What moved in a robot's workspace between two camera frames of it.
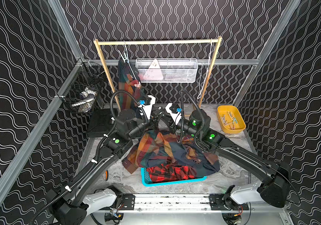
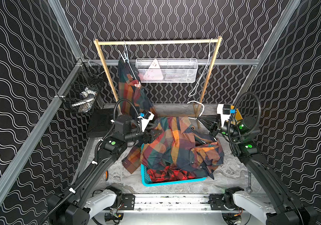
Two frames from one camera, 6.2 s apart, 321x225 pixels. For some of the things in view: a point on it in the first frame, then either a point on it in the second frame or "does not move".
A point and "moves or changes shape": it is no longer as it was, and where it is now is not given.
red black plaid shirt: [164, 172] does not move
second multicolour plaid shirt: [129, 80] does not move
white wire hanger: [199, 95] moves or changes shape
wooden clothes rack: [212, 40] does not move
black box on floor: [100, 122] does not move
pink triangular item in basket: [154, 72] does not move
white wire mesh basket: [167, 70] does not move
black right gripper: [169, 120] → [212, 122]
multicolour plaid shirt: [162, 147] moves or changes shape
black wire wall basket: [80, 93] does not move
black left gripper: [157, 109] → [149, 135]
